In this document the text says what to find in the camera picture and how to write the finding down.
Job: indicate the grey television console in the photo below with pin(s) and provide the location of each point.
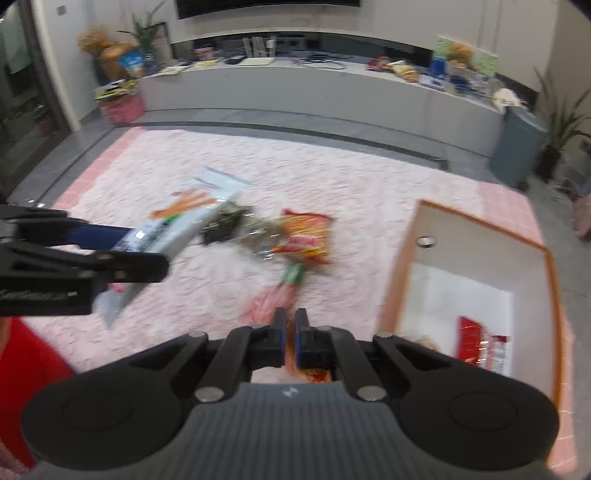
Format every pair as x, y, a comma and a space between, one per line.
323, 92

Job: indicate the dried yellow flowers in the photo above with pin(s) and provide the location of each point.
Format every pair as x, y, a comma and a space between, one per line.
92, 40

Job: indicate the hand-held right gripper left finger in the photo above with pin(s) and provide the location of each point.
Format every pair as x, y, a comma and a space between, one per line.
278, 339

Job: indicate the blue box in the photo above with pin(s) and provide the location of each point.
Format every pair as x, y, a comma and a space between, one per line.
438, 71

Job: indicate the pile of snacks on console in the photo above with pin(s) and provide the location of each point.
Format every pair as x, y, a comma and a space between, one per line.
395, 70

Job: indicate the orange-red chip bag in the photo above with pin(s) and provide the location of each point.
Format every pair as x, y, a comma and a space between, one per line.
304, 235

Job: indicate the white router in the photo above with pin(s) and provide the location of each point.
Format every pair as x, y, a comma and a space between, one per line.
258, 50

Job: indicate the large red snack packet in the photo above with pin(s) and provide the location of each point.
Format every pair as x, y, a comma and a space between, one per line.
475, 344

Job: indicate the brown teddy bear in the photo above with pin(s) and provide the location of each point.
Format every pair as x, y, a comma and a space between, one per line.
459, 56

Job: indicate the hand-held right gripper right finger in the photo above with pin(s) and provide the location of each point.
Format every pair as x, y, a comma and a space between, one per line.
301, 339

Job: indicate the orange cardboard box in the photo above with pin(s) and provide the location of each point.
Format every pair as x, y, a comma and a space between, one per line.
461, 277

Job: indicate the pink checked table cover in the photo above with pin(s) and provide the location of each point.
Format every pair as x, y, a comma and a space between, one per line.
503, 207

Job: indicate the small red snack packet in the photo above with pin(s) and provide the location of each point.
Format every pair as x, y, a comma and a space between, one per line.
268, 302

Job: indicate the thin-leaf potted plant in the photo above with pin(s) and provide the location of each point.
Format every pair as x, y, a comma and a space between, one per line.
147, 32

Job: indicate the pink storage basket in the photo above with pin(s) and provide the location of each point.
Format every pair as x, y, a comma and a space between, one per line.
122, 110

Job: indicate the blue snack bag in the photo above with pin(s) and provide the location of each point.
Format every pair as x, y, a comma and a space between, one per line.
132, 63

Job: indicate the person's red clothing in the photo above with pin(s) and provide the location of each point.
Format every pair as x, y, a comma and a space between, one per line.
27, 383

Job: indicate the white lace tablecloth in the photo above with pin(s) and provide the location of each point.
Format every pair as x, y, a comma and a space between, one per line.
323, 184

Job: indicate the grey trash bin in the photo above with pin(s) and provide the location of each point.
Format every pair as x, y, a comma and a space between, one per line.
517, 145

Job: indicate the black curved television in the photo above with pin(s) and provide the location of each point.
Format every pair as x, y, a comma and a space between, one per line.
268, 7

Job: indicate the orange peanut snack packet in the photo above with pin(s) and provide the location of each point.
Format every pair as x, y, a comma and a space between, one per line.
316, 374

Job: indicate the yellow and black packets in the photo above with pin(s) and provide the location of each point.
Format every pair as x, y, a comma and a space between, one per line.
115, 90

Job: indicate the black snack packet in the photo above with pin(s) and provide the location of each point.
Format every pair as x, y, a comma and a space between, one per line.
226, 221

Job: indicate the pale blue carrot-print packet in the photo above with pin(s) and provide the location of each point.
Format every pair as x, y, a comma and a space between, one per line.
194, 207

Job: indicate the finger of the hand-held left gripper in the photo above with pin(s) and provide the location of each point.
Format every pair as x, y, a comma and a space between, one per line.
99, 237
138, 268

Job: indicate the white round object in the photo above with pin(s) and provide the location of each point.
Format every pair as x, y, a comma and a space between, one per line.
508, 98

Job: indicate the long-leaf potted plant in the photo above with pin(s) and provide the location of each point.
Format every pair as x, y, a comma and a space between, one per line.
561, 120

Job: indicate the brown vase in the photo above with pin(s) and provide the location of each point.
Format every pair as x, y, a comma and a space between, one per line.
111, 64

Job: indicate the green picture board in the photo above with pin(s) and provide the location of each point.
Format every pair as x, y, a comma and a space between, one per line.
485, 60

